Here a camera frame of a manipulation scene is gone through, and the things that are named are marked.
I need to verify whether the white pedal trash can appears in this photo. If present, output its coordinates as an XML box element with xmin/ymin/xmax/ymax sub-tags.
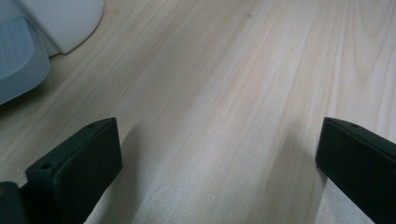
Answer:
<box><xmin>0</xmin><ymin>0</ymin><xmax>106</xmax><ymax>105</ymax></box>

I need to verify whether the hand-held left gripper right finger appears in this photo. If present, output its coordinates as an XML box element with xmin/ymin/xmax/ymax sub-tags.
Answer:
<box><xmin>315</xmin><ymin>116</ymin><xmax>396</xmax><ymax>224</ymax></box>

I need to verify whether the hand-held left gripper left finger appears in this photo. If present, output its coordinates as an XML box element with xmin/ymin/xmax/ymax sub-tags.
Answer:
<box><xmin>25</xmin><ymin>117</ymin><xmax>123</xmax><ymax>224</ymax></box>

